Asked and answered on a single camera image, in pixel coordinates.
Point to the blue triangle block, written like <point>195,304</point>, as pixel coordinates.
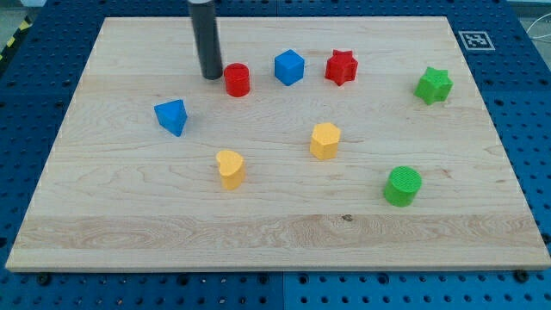
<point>172,116</point>

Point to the yellow heart block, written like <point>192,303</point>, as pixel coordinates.
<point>231,168</point>

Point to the yellow hexagon block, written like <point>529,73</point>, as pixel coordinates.
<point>324,141</point>

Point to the light wooden board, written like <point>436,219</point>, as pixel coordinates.
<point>119,193</point>

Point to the red cylinder block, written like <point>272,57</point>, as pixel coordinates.
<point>237,79</point>

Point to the blue cube block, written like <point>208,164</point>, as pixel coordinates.
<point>289,67</point>

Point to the red star block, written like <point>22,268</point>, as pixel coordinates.
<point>341,67</point>

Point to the green cylinder block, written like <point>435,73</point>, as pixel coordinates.
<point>402,186</point>

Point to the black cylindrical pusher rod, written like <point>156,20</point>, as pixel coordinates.
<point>203,18</point>

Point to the green star block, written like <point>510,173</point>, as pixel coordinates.
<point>434,86</point>

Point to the white fiducial marker tag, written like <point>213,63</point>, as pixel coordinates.
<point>476,41</point>

